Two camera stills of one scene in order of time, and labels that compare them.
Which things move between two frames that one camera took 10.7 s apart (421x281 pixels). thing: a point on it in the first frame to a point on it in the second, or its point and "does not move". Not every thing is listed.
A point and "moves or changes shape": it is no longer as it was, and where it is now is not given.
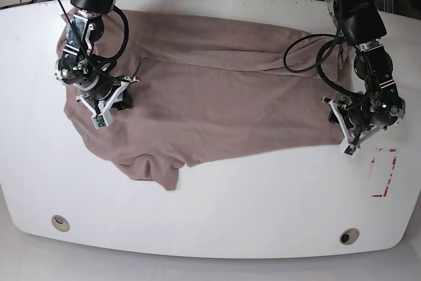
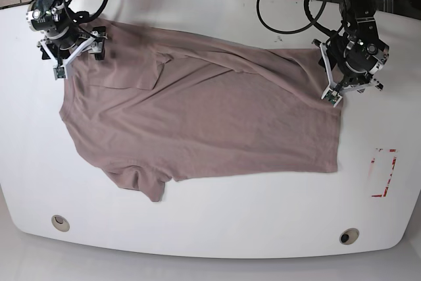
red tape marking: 373,160 does not move
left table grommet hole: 60,223 does not move
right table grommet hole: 349,236 does not move
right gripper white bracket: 349,145 to 338,90
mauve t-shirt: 204,92 moves or changes shape
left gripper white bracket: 103,116 to 47,54
